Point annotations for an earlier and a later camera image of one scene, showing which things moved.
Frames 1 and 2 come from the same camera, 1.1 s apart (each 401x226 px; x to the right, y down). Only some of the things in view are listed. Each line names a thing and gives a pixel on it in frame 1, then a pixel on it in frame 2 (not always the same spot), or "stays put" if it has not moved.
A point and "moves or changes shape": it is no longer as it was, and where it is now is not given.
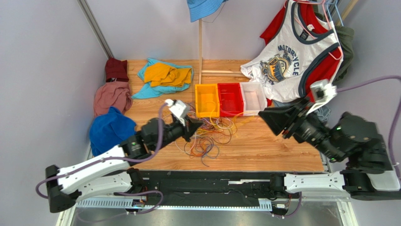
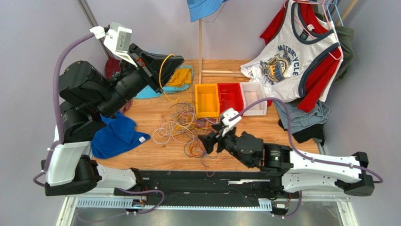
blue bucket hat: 201,9 stays put
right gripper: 292,121 to 219,142
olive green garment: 345,36 stays put
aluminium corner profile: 89,16 stays put
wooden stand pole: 212,73 stays put
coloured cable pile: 205,144 moves or changes shape
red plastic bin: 230,99 stays put
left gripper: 192,125 to 154,62
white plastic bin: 253,97 stays put
